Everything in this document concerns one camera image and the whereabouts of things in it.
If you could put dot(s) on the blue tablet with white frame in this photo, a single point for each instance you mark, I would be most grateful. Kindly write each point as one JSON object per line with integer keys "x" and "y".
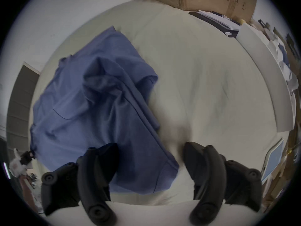
{"x": 272, "y": 160}

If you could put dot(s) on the grey padded headboard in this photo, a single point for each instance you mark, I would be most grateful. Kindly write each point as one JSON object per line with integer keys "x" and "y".
{"x": 21, "y": 102}

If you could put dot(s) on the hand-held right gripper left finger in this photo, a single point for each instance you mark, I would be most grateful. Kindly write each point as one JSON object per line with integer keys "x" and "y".
{"x": 94, "y": 173}

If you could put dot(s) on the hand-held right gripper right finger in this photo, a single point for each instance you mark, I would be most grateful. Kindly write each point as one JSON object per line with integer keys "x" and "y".
{"x": 211, "y": 173}

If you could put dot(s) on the stack of papers and folders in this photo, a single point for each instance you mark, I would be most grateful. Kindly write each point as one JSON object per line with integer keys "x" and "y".
{"x": 217, "y": 20}

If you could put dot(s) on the blue shirt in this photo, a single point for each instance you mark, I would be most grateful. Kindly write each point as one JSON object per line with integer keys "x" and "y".
{"x": 101, "y": 107}

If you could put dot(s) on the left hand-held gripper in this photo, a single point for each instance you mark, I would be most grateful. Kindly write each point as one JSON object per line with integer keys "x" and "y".
{"x": 20, "y": 162}

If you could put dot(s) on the bed with beige sheet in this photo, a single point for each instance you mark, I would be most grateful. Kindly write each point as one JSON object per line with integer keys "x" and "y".
{"x": 211, "y": 83}

